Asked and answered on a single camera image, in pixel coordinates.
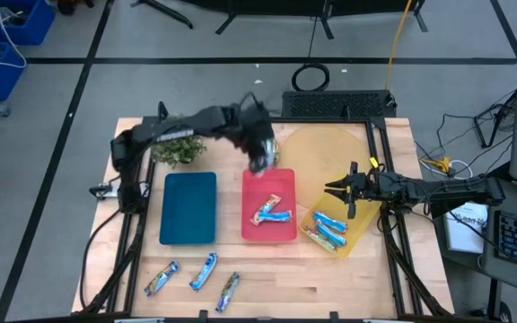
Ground round yellow mesh mat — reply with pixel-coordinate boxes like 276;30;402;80
279;125;375;208

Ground yellow plastic bin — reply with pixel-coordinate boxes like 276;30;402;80
298;173;383;259

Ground black room divider screen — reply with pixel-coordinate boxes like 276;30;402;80
181;0;429;41

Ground black cable bundle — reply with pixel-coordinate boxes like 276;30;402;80
435;87;517;149

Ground orange brown granola bar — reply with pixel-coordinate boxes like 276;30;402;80
250;193;283;227

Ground black stand leg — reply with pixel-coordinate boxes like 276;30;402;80
130;0;195;31

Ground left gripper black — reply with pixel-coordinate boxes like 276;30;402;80
231;103;278;175

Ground coiled black cable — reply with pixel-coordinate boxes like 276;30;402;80
291;15;331;93

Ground grey desk with keyboard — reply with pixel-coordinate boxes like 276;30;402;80
480;178;517;301

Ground white paper booklet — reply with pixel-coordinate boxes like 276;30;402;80
443;201;489;256

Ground black aluminium table frame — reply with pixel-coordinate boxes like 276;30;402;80
78;100;455;323

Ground blue yellow granola bar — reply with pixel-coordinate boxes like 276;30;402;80
144;260;180;298

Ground blue white granola bar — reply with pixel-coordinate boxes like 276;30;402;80
188;251;219;292

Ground blue plastic bin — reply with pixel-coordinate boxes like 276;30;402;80
158;171;218;247

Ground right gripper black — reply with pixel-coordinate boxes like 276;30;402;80
324;161;379;220

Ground blue silver granola bar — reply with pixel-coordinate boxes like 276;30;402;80
261;138;276;174
312;210;349;234
252;209;294;224

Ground yellow power plug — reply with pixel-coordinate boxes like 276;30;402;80
422;156;451;175

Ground pink plastic bin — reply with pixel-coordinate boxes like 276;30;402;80
241;167;299;243

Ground small green artificial plant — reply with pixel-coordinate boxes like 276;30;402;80
150;133;207;170

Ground blue green granola bar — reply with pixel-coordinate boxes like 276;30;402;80
215;271;241;314

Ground brown silver granola bar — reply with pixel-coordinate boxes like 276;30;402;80
302;226;338;253

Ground black perforated computer case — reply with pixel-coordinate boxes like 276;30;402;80
281;89;398;119

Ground yellow cable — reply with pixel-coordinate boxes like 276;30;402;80
384;0;415;91

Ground coiled white cable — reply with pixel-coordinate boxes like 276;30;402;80
446;159;474;180

